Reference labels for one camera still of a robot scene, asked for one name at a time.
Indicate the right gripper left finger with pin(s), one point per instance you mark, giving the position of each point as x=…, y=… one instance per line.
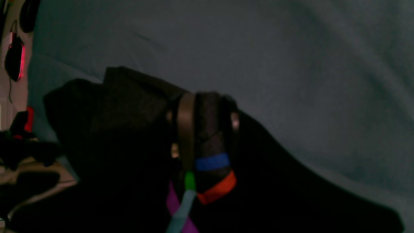
x=81, y=207

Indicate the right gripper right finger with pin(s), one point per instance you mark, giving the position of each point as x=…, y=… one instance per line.
x=248, y=183

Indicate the black T-shirt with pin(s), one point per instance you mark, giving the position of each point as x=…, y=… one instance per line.
x=180, y=204

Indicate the blue table cloth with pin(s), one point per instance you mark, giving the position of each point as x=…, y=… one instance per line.
x=331, y=80

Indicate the orange black clamp top right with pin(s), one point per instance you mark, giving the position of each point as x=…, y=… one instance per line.
x=21, y=127

